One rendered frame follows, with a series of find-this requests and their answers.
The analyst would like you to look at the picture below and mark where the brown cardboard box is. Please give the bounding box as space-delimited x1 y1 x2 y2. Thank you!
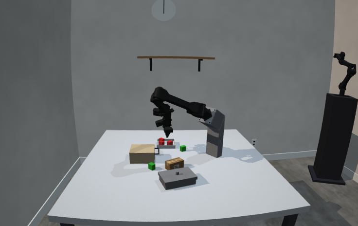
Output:
165 157 184 170

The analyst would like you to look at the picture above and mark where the green block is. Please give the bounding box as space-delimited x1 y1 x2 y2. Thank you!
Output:
180 145 186 152
148 162 156 170

